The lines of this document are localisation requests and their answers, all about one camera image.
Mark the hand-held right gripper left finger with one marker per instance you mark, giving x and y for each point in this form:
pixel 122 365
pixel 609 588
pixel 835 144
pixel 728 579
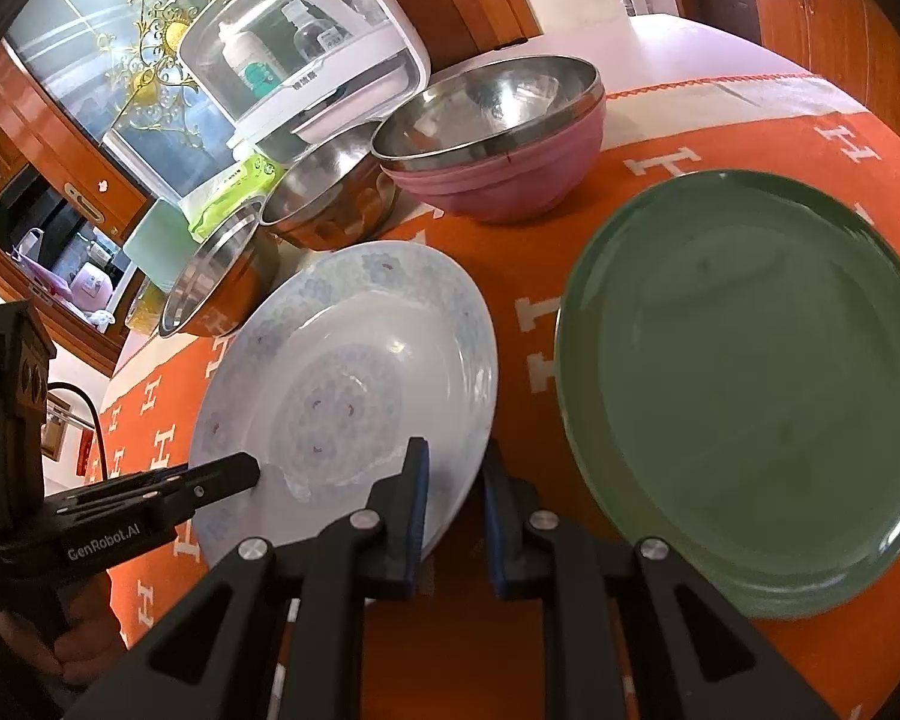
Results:
pixel 418 484

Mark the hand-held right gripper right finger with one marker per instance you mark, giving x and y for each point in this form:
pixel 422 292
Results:
pixel 495 514

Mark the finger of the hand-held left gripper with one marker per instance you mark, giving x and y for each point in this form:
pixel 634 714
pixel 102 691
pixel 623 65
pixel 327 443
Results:
pixel 217 476

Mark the white floral plate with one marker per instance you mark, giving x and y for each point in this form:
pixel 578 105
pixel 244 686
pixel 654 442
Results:
pixel 360 360

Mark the stainless steel bowl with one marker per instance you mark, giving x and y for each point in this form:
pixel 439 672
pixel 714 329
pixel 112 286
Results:
pixel 217 285
pixel 330 195

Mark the green plate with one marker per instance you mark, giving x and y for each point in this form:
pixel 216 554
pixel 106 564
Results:
pixel 742 382

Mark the pink steel-lined bowl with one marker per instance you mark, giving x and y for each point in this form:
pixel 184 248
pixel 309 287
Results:
pixel 495 191
pixel 495 101

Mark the person's left hand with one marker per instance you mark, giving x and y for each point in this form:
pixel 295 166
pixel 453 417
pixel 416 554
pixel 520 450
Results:
pixel 82 645

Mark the yellow jar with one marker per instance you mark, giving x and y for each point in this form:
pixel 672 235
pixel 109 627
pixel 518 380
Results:
pixel 144 307

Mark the pink kitchen appliance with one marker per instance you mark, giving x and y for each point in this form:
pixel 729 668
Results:
pixel 90 289

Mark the mint green cup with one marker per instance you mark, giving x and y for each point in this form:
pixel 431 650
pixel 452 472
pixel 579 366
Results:
pixel 157 244

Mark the orange patterned tablecloth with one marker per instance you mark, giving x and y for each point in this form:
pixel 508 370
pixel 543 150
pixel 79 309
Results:
pixel 525 255

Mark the green tissue pack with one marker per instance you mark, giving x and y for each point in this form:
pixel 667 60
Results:
pixel 229 191

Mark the wooden sideboard cabinet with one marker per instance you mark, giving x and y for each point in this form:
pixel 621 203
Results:
pixel 45 165

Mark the white bottle green label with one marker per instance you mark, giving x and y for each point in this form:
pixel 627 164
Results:
pixel 251 64

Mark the glass door gold ornament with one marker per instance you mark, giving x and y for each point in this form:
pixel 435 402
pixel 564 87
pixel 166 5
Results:
pixel 82 52

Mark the white dish sterilizer cabinet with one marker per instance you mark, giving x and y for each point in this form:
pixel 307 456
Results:
pixel 360 37

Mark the clear plastic bottle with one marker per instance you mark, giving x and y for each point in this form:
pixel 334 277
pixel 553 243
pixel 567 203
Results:
pixel 306 28

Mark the white printed tablecloth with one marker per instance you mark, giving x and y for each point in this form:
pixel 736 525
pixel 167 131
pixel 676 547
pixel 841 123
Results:
pixel 682 52

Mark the wooden wall cabinets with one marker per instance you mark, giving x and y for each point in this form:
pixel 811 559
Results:
pixel 832 22

